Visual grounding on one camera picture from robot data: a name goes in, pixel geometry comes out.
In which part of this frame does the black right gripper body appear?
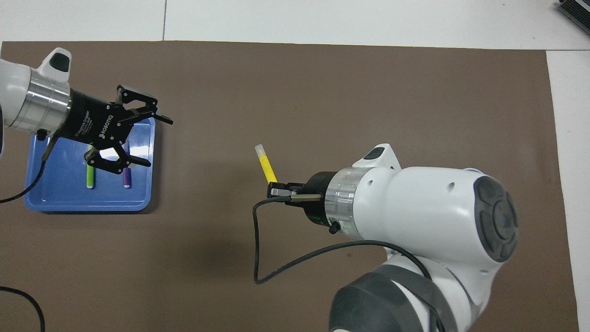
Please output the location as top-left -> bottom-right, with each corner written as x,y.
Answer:
302,172 -> 339,225

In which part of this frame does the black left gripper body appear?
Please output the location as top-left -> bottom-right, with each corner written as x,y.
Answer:
55,90 -> 132,149

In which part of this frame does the purple marker pen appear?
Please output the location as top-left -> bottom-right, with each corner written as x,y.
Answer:
123,143 -> 132,189

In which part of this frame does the green marker pen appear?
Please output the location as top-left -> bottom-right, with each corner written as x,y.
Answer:
86,145 -> 95,189

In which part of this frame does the yellow marker pen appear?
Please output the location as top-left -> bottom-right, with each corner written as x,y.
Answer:
254,144 -> 278,184

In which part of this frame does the blue plastic tray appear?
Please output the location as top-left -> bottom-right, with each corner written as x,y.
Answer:
24,116 -> 156,213

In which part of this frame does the brown table mat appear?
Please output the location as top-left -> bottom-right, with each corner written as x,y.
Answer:
0,41 -> 580,332

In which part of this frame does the grey ribbed metal object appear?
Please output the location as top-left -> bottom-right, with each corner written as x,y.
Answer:
557,0 -> 590,29

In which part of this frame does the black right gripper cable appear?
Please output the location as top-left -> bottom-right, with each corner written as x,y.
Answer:
253,193 -> 443,332

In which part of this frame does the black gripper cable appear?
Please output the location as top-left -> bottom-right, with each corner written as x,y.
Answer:
0,136 -> 58,332
253,193 -> 443,332

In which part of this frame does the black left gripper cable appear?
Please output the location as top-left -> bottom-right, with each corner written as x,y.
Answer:
0,136 -> 58,332

